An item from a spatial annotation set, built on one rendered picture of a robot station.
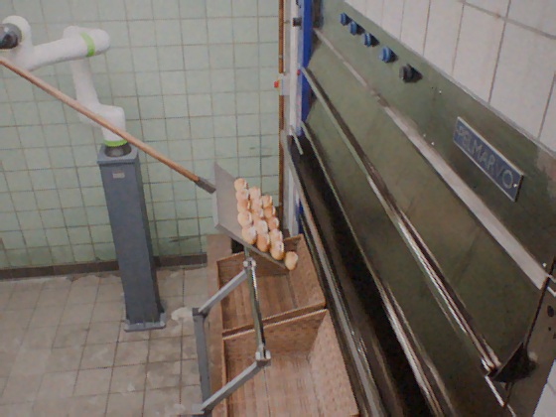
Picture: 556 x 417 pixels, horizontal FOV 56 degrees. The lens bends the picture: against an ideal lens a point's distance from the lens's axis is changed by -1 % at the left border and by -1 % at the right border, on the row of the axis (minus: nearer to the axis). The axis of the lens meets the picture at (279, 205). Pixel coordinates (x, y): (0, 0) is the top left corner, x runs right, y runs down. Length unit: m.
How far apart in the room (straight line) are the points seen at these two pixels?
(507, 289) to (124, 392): 2.57
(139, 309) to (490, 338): 2.76
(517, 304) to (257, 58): 2.67
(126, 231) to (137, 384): 0.88
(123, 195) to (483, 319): 2.34
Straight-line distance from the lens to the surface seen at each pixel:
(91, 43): 2.73
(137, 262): 3.28
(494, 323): 1.00
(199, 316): 2.20
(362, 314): 1.52
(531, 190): 0.90
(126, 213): 3.10
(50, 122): 3.62
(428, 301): 1.33
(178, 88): 3.42
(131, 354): 3.44
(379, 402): 1.28
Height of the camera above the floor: 2.41
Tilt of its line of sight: 31 degrees down
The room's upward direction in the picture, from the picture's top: straight up
